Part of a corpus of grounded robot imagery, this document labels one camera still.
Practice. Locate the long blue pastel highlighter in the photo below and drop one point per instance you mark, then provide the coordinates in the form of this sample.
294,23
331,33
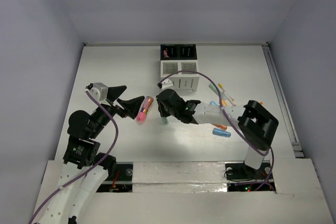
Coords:
213,103

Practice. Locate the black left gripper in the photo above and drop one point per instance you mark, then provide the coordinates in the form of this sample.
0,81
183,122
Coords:
115,105

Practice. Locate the white four-slot pen organizer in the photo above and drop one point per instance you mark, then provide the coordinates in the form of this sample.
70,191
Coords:
181,66

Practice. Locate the small green highlighter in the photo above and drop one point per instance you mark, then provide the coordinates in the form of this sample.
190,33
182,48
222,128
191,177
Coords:
164,121

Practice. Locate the aluminium rail right edge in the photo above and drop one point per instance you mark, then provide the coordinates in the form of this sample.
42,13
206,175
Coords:
296,146

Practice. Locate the pink item in organizer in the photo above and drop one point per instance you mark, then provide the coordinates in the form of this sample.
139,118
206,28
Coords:
165,53

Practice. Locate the pink glue stick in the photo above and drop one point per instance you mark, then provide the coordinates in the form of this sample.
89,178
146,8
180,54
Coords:
144,109

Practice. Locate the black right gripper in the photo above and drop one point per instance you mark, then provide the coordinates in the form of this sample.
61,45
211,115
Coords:
164,112

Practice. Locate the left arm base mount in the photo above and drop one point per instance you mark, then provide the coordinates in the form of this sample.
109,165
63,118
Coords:
120,182

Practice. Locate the yellow-capped white pen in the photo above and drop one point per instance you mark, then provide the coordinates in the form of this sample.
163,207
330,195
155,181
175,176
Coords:
225,93

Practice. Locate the long green highlighter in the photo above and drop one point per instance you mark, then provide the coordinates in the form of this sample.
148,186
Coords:
213,88

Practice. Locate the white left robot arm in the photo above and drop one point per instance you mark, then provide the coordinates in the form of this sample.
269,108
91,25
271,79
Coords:
84,167

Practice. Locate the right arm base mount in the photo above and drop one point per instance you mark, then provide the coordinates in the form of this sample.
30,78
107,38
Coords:
241,178

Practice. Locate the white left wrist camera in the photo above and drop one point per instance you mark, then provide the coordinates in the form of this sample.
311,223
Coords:
98,91

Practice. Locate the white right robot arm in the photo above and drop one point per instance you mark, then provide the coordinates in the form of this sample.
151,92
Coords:
256,125

